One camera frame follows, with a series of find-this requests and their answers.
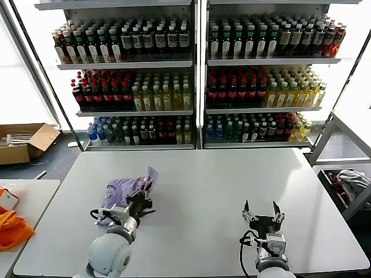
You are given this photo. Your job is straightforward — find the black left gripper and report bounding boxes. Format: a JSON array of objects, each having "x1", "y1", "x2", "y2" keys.
[{"x1": 126, "y1": 175, "x2": 154, "y2": 217}]

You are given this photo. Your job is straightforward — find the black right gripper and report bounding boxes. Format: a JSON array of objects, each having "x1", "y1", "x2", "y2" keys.
[{"x1": 242, "y1": 199, "x2": 286, "y2": 235}]

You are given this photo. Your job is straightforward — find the purple t-shirt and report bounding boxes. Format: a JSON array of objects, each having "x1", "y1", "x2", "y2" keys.
[{"x1": 95, "y1": 166, "x2": 159, "y2": 227}]

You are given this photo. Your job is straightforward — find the black storage bin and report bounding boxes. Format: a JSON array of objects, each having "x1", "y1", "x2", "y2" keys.
[{"x1": 318, "y1": 169, "x2": 371, "y2": 215}]

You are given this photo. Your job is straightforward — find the red garment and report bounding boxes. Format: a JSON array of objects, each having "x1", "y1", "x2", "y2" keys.
[{"x1": 330, "y1": 172, "x2": 348, "y2": 204}]

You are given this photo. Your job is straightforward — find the yellow juice bottle white cap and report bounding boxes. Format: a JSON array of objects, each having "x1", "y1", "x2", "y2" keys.
[
  {"x1": 300, "y1": 120, "x2": 312, "y2": 140},
  {"x1": 290, "y1": 120, "x2": 302, "y2": 141}
]

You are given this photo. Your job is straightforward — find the grey garment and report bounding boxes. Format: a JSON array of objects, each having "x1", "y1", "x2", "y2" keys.
[{"x1": 337, "y1": 169, "x2": 371, "y2": 203}]

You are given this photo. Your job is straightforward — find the cola bottle red cap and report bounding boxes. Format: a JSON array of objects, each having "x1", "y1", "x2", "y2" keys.
[
  {"x1": 121, "y1": 81, "x2": 133, "y2": 107},
  {"x1": 71, "y1": 79, "x2": 84, "y2": 107},
  {"x1": 226, "y1": 78, "x2": 238, "y2": 105},
  {"x1": 237, "y1": 78, "x2": 248, "y2": 105},
  {"x1": 216, "y1": 78, "x2": 228, "y2": 105},
  {"x1": 256, "y1": 76, "x2": 268, "y2": 105},
  {"x1": 81, "y1": 80, "x2": 93, "y2": 107},
  {"x1": 101, "y1": 81, "x2": 113, "y2": 107},
  {"x1": 111, "y1": 81, "x2": 123, "y2": 107},
  {"x1": 206, "y1": 78, "x2": 218, "y2": 105},
  {"x1": 246, "y1": 77, "x2": 258, "y2": 105},
  {"x1": 92, "y1": 81, "x2": 103, "y2": 107}
]

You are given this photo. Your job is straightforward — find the white side table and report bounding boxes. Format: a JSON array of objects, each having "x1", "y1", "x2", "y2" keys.
[{"x1": 0, "y1": 178, "x2": 61, "y2": 278}]

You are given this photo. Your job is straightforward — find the grey metal shelf unit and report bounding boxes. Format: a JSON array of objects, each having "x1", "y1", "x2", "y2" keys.
[
  {"x1": 202, "y1": 0, "x2": 343, "y2": 149},
  {"x1": 33, "y1": 0, "x2": 201, "y2": 151}
]

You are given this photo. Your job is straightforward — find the brown cardboard box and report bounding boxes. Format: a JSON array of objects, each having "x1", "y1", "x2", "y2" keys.
[{"x1": 0, "y1": 122, "x2": 61, "y2": 164}]

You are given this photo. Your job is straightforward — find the white strips bundle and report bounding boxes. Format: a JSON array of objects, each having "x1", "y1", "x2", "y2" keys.
[{"x1": 0, "y1": 130, "x2": 37, "y2": 146}]

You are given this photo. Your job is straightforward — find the orange cloth bag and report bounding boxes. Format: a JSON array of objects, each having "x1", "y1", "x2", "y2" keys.
[{"x1": 0, "y1": 208, "x2": 35, "y2": 252}]

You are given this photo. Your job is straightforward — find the thin black pole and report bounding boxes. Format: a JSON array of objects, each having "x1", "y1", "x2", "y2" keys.
[{"x1": 10, "y1": 0, "x2": 85, "y2": 151}]

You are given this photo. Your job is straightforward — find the dark drink bottle grey label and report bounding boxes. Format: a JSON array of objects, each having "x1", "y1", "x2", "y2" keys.
[
  {"x1": 166, "y1": 24, "x2": 178, "y2": 54},
  {"x1": 312, "y1": 23, "x2": 325, "y2": 55},
  {"x1": 142, "y1": 25, "x2": 154, "y2": 54},
  {"x1": 154, "y1": 25, "x2": 166, "y2": 54},
  {"x1": 131, "y1": 25, "x2": 143, "y2": 54},
  {"x1": 120, "y1": 25, "x2": 133, "y2": 55},
  {"x1": 300, "y1": 23, "x2": 314, "y2": 55},
  {"x1": 177, "y1": 23, "x2": 190, "y2": 53}
]

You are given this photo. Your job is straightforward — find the dark bottle beige label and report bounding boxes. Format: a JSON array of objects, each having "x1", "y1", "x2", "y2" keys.
[
  {"x1": 289, "y1": 23, "x2": 302, "y2": 56},
  {"x1": 278, "y1": 23, "x2": 291, "y2": 56}
]

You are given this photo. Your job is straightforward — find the orange drink bottle grey label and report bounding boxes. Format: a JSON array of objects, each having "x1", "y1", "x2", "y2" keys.
[
  {"x1": 321, "y1": 25, "x2": 334, "y2": 56},
  {"x1": 330, "y1": 24, "x2": 346, "y2": 57}
]

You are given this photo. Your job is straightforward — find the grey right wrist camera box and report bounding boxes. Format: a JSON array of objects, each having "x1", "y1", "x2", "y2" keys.
[{"x1": 265, "y1": 233, "x2": 286, "y2": 253}]

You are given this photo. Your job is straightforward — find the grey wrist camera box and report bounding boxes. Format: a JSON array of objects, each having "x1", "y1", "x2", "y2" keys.
[
  {"x1": 265, "y1": 233, "x2": 286, "y2": 253},
  {"x1": 111, "y1": 204, "x2": 130, "y2": 222}
]

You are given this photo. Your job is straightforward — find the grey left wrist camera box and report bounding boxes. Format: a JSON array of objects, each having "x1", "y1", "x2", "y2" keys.
[{"x1": 111, "y1": 204, "x2": 130, "y2": 222}]

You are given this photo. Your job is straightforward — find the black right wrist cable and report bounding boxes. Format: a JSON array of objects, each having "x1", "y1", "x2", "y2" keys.
[{"x1": 239, "y1": 230, "x2": 262, "y2": 277}]

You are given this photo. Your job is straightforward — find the grey metal frame table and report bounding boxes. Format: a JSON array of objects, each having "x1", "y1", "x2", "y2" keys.
[{"x1": 308, "y1": 109, "x2": 371, "y2": 224}]

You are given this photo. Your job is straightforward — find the grey window frame post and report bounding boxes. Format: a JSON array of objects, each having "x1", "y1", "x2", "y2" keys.
[{"x1": 0, "y1": 0, "x2": 64, "y2": 133}]

